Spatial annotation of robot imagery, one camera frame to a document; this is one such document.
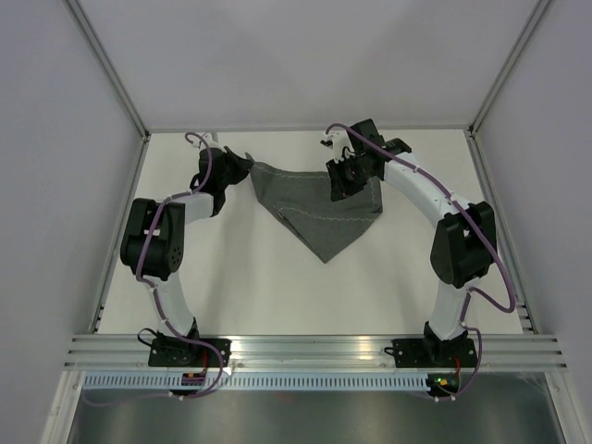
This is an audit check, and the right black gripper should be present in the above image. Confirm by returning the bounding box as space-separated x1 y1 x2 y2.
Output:
327 153 374 202

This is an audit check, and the grey cloth napkin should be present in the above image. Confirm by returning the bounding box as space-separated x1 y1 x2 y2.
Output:
250 162 383 264

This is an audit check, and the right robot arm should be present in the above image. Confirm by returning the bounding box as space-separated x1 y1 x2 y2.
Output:
321 119 497 365

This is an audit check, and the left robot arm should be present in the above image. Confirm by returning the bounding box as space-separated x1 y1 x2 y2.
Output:
119 146 253 366

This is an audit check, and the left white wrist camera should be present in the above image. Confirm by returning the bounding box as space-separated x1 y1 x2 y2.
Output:
196 132 220 150

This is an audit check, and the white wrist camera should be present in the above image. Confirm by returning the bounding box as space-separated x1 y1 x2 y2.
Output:
196 132 220 150
320 130 355 163

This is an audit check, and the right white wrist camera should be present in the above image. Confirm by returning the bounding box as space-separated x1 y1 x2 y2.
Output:
320 130 355 163

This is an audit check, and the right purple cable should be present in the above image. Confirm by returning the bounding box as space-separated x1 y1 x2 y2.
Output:
323 122 515 402

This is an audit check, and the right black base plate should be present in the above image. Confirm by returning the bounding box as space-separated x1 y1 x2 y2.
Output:
383 337 477 369

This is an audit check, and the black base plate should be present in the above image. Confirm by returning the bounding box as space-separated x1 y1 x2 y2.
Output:
383 337 477 369
148 337 231 368

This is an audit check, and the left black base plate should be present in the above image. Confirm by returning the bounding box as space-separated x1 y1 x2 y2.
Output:
148 337 231 368

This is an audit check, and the aluminium front rail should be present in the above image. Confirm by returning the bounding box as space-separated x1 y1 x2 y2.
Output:
63 334 567 372

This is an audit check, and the left aluminium frame post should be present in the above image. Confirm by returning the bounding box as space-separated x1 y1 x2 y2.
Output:
63 0 150 142

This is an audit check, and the aluminium frame post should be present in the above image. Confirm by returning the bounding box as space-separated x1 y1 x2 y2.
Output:
467 0 555 139
63 0 150 142

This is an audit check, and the white slotted cable duct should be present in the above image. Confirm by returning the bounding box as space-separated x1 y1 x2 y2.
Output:
82 371 430 391

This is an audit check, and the right aluminium frame post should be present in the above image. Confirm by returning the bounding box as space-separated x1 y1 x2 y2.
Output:
467 0 555 139

